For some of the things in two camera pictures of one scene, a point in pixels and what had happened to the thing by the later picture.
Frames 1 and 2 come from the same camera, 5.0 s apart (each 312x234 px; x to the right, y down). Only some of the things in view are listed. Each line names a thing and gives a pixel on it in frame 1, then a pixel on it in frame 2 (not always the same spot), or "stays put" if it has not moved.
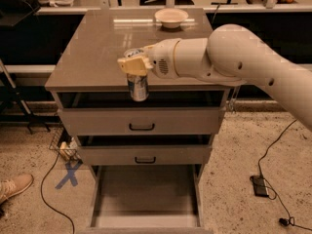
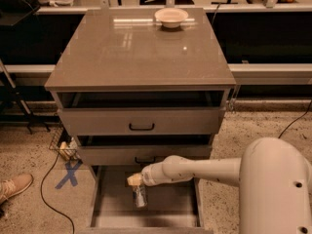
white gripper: x=163 y=58 -> x=148 y=176
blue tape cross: x=71 y=170 stays put
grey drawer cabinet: x=150 y=154 stays put
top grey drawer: x=138 y=121 stays put
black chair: x=15 y=10 stays put
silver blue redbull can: x=137 y=85 -> x=139 y=194
